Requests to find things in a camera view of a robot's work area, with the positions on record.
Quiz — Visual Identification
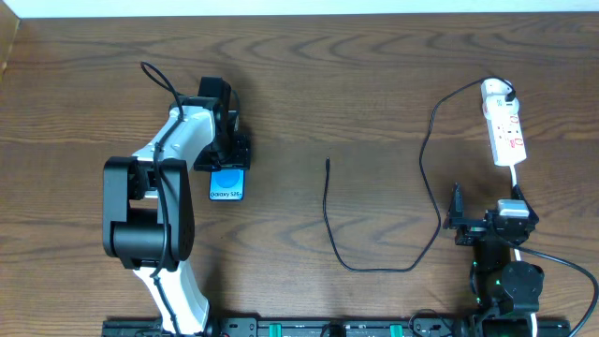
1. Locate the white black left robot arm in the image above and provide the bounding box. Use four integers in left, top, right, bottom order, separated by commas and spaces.
102, 77, 251, 336

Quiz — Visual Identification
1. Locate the white power strip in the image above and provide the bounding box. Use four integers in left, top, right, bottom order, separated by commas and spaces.
481, 79, 527, 167

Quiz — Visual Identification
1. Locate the blue Galaxy smartphone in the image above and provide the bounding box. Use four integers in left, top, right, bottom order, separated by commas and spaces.
209, 169, 245, 201

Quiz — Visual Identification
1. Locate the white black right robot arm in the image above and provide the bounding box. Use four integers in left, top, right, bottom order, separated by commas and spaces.
443, 184, 545, 336

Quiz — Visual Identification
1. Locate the black USB charging cable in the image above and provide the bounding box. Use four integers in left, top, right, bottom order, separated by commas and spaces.
322, 76, 518, 273

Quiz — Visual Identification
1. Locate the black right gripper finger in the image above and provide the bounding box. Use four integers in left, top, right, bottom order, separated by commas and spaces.
511, 184, 532, 211
447, 183, 464, 218

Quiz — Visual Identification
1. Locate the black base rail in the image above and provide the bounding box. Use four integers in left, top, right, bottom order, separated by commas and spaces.
100, 316, 570, 337

